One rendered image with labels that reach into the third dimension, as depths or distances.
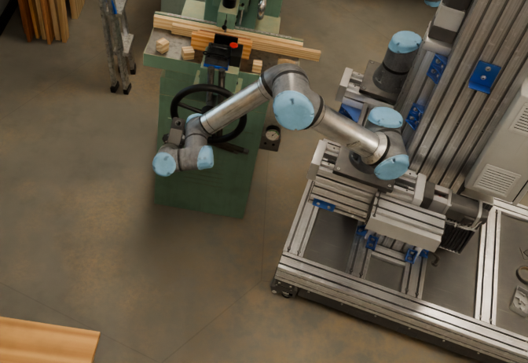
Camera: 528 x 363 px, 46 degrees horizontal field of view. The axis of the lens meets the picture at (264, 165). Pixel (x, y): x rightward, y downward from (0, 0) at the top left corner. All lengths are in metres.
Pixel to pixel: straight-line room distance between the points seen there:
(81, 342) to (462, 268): 1.69
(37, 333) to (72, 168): 1.27
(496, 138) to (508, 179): 0.19
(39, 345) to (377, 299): 1.34
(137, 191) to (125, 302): 0.61
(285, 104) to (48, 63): 2.24
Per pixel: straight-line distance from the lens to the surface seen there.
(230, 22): 2.41
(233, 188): 2.87
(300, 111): 1.81
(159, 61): 2.44
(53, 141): 3.35
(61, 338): 2.11
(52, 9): 3.87
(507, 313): 2.92
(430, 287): 2.83
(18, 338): 2.13
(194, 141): 2.05
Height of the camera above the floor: 2.40
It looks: 47 degrees down
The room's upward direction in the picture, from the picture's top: 13 degrees clockwise
